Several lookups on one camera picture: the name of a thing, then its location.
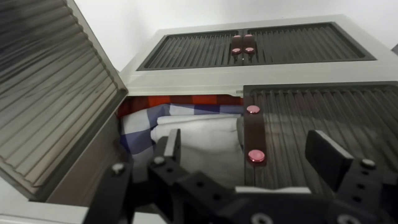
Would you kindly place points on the blue white checkered towel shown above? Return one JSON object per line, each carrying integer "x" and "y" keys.
{"x": 210, "y": 138}

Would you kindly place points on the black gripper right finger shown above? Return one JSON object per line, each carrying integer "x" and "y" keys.
{"x": 344, "y": 174}

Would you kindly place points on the red checkered towel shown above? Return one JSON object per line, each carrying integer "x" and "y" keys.
{"x": 134, "y": 103}

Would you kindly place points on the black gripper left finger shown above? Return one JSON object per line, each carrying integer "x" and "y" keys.
{"x": 168, "y": 146}

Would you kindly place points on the white three-tier cabinet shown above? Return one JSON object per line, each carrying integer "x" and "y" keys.
{"x": 185, "y": 82}

